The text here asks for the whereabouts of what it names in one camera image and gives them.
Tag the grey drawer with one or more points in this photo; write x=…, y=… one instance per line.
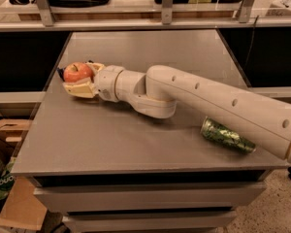
x=151, y=221
x=103, y=198

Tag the grey upper drawer front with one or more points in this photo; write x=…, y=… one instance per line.
x=103, y=198

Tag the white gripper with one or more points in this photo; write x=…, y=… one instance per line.
x=106, y=82

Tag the blue rxbar blueberry wrapper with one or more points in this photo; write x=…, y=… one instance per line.
x=60, y=73

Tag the brown cardboard box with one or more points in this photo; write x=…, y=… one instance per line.
x=22, y=212

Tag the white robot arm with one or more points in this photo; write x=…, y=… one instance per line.
x=156, y=92

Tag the metal shelf frame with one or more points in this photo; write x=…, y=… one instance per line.
x=137, y=14

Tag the green soda can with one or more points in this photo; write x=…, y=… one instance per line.
x=224, y=136

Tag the red apple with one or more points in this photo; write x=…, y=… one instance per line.
x=77, y=71

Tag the grey lower drawer front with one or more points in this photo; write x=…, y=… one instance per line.
x=151, y=221

